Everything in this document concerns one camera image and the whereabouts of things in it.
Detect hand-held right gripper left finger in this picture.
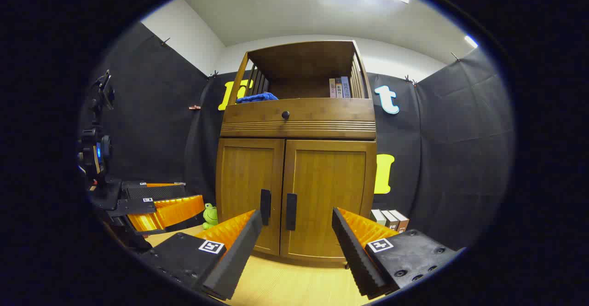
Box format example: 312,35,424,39
138,209,263,301

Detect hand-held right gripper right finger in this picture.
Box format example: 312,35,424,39
331,207,465,300

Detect wooden shoe cabinet door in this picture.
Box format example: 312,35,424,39
215,138,286,256
281,139,378,260

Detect wooden double-door shoe cabinet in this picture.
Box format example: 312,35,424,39
215,40,378,267

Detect wooden cabinet drawer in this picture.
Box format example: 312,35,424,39
220,98,377,139

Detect green frog toy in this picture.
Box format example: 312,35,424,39
202,203,219,230

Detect grey box on floor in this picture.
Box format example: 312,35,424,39
381,210,400,231

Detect brown box on floor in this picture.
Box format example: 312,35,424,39
390,210,410,233

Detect black backdrop cloth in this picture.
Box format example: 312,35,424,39
78,21,516,251

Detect blue folded cloth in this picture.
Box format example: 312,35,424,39
236,92,279,104

